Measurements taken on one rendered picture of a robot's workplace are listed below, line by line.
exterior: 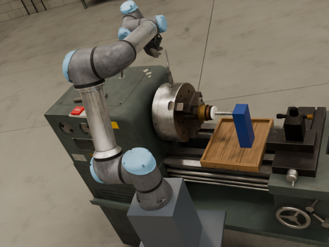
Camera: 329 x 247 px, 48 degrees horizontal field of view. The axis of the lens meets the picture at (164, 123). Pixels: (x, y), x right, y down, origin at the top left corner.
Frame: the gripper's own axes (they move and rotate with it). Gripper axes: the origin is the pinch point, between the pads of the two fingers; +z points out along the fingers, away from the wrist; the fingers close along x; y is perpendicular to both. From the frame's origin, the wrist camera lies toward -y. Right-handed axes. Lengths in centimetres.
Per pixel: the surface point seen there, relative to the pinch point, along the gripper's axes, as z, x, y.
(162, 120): 11.2, -32.8, 9.1
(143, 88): 4.9, -17.9, -4.2
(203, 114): 18.9, -24.1, 26.9
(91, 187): 54, -60, -55
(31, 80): 191, 134, -369
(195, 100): 21.3, -14.0, 18.4
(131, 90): 4.1, -19.3, -10.7
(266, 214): 67, -56, 54
